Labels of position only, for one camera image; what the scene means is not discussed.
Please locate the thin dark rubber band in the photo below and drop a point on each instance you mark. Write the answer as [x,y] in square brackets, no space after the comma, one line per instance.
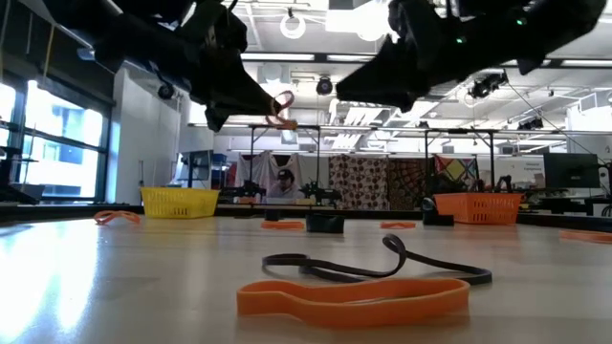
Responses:
[483,276]

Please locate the round black ceiling camera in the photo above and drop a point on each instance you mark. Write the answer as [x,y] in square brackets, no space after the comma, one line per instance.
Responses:
[166,90]
[324,87]

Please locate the orange plastic basket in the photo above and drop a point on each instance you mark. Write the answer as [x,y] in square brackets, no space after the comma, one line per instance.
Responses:
[478,208]

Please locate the person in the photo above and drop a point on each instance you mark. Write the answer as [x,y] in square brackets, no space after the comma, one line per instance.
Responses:
[285,188]

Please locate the black background robot arm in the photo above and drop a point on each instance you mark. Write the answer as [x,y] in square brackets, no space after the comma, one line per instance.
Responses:
[322,193]
[246,190]

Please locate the black equipment stand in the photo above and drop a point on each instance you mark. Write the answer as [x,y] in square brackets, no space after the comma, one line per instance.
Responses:
[14,191]

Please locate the orange rubber band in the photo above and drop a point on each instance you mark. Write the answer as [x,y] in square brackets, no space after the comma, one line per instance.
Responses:
[282,225]
[588,236]
[286,125]
[100,216]
[398,225]
[268,303]

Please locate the brown dotted hanging cloth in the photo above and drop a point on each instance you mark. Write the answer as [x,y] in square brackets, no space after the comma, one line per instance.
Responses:
[358,181]

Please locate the black ceiling camera mount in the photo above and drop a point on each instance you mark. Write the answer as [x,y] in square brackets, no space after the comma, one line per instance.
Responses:
[487,85]
[531,124]

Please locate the colourful geometric hanging cloth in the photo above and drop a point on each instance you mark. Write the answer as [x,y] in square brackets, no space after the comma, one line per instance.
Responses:
[456,169]

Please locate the large window black frame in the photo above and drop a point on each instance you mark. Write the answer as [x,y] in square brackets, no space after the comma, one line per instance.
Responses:
[62,143]

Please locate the white paper sign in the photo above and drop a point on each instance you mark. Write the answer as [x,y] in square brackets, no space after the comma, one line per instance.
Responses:
[531,166]

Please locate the black aluminium table frame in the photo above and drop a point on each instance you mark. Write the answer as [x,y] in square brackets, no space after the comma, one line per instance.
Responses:
[373,213]

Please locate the long ceiling light bar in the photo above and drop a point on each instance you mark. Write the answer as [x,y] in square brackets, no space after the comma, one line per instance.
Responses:
[296,57]

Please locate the yellow plastic basket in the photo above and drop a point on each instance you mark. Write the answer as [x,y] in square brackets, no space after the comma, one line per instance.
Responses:
[179,203]

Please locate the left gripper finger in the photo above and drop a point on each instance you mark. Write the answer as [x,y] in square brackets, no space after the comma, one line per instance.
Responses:
[229,86]
[216,119]

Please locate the dark mandala hanging cloth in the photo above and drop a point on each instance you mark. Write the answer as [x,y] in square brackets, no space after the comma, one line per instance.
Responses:
[408,181]

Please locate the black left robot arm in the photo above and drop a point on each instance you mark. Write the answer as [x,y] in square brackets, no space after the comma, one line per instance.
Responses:
[119,33]

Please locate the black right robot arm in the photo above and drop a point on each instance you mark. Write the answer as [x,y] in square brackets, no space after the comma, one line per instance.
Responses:
[564,24]

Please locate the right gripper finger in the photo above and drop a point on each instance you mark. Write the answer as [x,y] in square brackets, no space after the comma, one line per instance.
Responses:
[406,102]
[392,71]

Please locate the black metal rig stand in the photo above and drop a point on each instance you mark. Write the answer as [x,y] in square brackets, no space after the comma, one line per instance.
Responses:
[491,162]
[252,157]

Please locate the white hanging cloth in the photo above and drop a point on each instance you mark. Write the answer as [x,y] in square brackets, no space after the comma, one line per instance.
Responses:
[258,167]

